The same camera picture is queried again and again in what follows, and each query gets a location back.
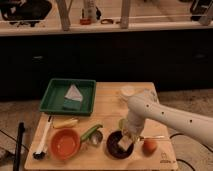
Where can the white black brush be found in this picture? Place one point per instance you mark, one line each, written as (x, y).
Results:
(39, 153)

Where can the orange bowl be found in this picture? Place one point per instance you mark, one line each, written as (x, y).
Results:
(64, 144)

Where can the green sponge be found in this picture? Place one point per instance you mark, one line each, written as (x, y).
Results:
(71, 104)

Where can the orange fruit toy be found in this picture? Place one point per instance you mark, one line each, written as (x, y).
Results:
(149, 146)

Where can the grey folded cloth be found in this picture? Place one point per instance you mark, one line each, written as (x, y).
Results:
(73, 93)

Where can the wooden shelf post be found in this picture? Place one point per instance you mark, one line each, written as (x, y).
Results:
(63, 13)
(125, 11)

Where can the wooden block eraser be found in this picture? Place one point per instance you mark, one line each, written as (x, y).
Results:
(124, 143)

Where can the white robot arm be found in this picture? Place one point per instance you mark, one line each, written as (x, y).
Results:
(144, 106)

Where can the green plastic tray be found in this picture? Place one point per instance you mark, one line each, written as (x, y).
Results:
(54, 96)

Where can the purple bowl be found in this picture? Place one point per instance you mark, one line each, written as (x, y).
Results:
(113, 147)

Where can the black bag on shelf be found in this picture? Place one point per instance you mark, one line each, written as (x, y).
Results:
(29, 12)

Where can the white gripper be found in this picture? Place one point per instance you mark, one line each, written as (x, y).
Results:
(134, 136)

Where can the black pole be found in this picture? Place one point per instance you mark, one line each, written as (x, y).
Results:
(21, 130)

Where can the silver fork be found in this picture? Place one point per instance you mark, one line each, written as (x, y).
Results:
(142, 138)

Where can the wooden shelf post right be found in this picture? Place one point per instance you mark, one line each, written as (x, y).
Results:
(125, 11)

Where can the green handled measuring scoop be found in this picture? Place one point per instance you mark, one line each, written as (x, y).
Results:
(93, 135)

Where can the white bottle on shelf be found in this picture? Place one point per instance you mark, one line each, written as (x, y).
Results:
(89, 7)

